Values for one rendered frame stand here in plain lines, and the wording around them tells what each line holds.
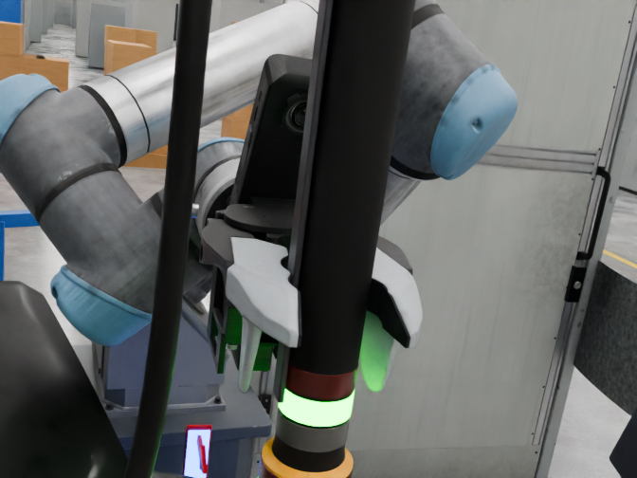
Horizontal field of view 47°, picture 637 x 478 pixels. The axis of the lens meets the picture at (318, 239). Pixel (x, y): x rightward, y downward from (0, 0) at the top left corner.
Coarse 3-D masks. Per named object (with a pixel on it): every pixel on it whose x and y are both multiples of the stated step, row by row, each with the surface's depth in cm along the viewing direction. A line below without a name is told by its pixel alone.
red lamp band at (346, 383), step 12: (288, 372) 32; (300, 372) 31; (288, 384) 32; (300, 384) 31; (312, 384) 31; (324, 384) 31; (336, 384) 31; (348, 384) 32; (312, 396) 31; (324, 396) 31; (336, 396) 31
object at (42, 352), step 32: (0, 288) 38; (32, 288) 40; (0, 320) 37; (32, 320) 38; (0, 352) 35; (32, 352) 37; (64, 352) 38; (0, 384) 34; (32, 384) 36; (64, 384) 37; (0, 416) 33; (32, 416) 34; (64, 416) 36; (96, 416) 37; (0, 448) 32; (32, 448) 33; (64, 448) 34; (96, 448) 36
